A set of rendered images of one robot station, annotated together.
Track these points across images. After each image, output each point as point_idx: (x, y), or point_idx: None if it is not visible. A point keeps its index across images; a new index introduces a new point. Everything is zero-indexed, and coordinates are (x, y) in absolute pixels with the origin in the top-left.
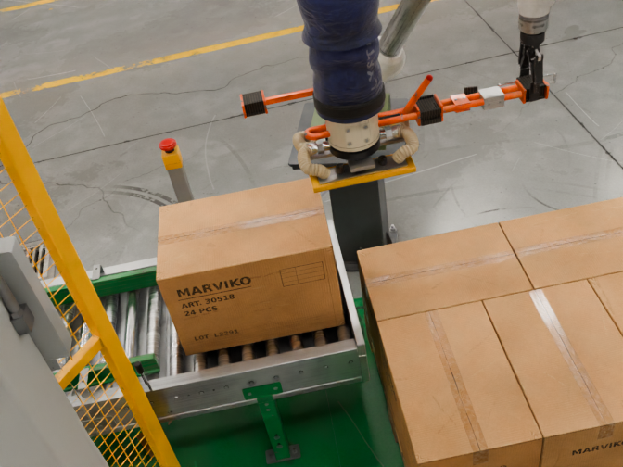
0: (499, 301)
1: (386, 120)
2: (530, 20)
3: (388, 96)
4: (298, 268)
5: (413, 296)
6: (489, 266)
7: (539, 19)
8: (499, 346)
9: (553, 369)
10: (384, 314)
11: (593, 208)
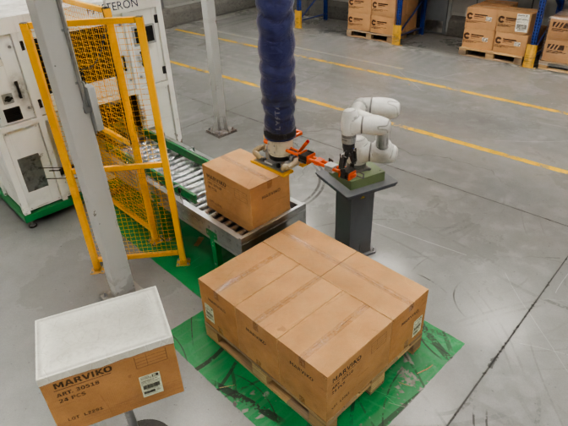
0: (303, 269)
1: (288, 150)
2: (341, 135)
3: (381, 172)
4: (239, 192)
5: (285, 245)
6: (323, 259)
7: (343, 136)
8: (275, 278)
9: (274, 297)
10: (267, 242)
11: (399, 277)
